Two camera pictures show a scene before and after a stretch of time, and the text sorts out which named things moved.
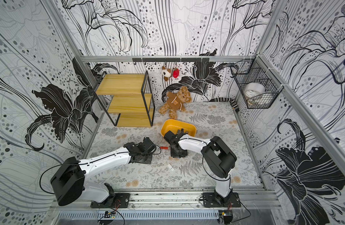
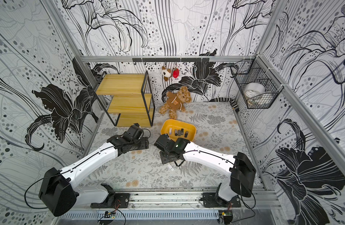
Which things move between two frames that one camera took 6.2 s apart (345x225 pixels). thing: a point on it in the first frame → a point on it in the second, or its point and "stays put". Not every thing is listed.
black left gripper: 148,161 → 145,143
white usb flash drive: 170,167 stays put
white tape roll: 253,89 stays put
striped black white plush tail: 232,102 stays put
